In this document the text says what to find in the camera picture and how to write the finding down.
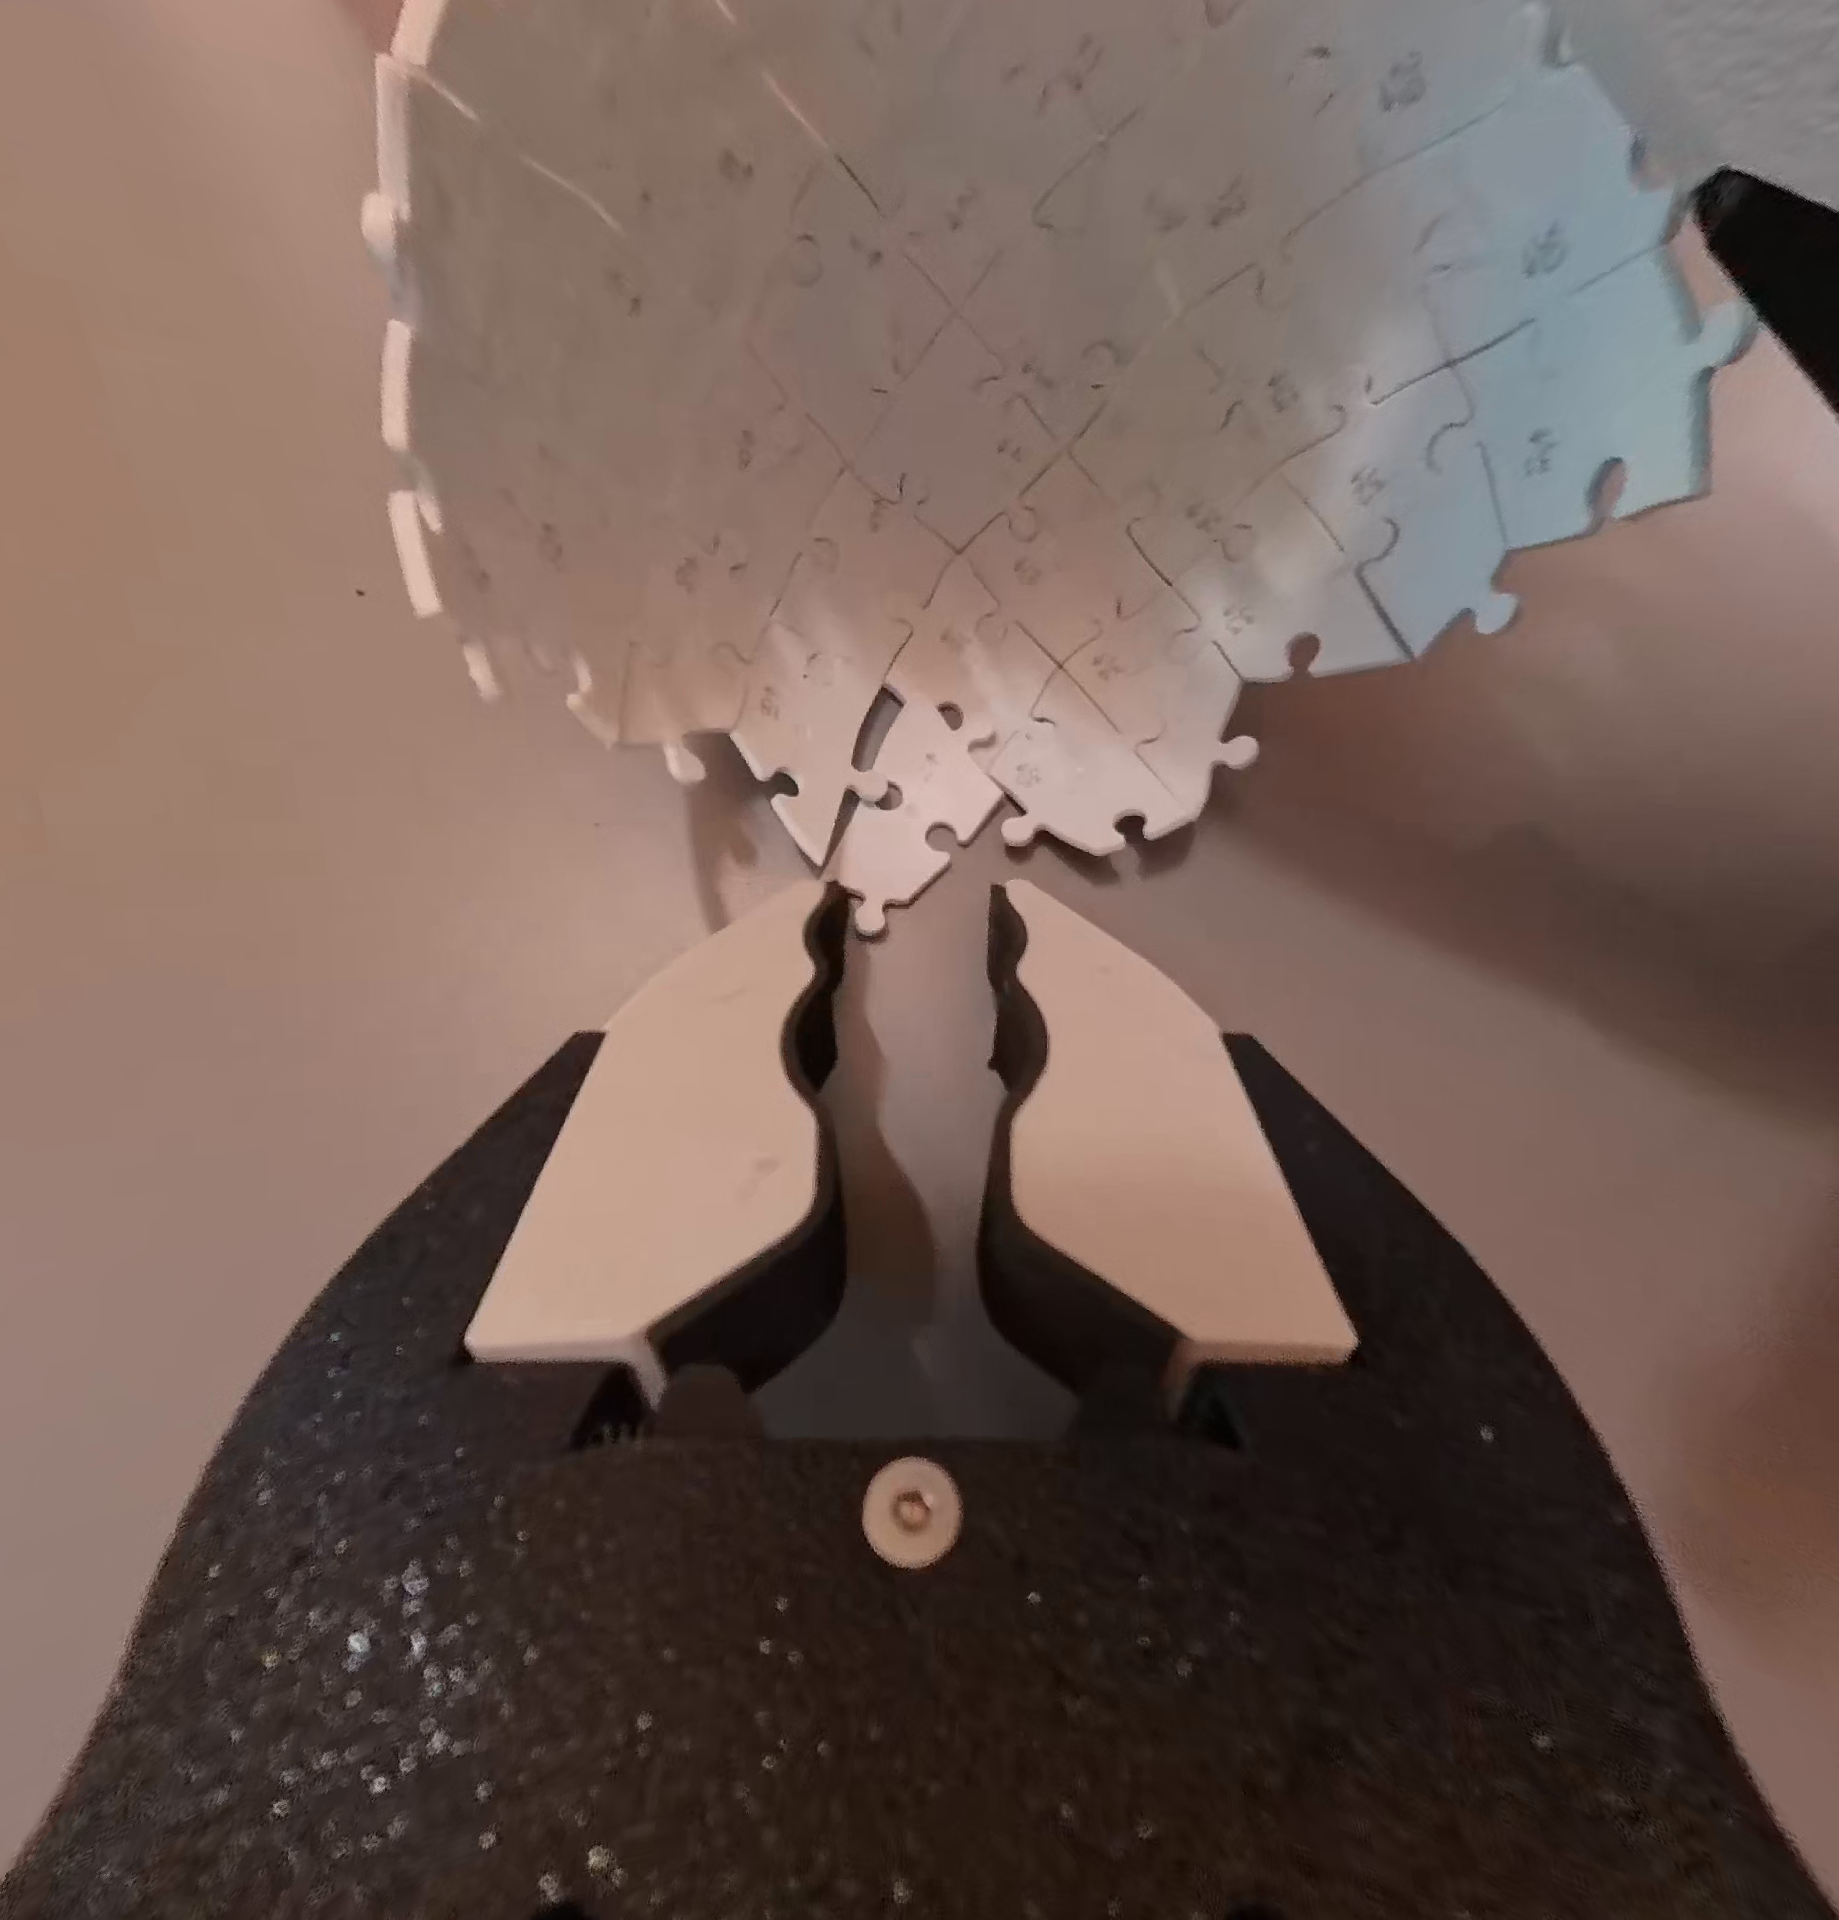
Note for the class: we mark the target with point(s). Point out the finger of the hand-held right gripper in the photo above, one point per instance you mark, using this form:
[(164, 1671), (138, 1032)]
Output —
[(1775, 91)]

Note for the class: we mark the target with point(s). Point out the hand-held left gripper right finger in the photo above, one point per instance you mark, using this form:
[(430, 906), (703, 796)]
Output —
[(1161, 1186)]

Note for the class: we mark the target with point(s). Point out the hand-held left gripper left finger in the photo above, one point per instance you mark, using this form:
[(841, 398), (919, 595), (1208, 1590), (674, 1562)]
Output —
[(674, 1186)]

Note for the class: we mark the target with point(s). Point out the single white jigsaw piece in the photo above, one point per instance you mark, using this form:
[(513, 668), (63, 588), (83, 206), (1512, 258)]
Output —
[(920, 811)]

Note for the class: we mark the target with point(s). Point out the partly built puzzle ball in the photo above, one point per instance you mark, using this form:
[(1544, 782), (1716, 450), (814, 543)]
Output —
[(936, 303)]

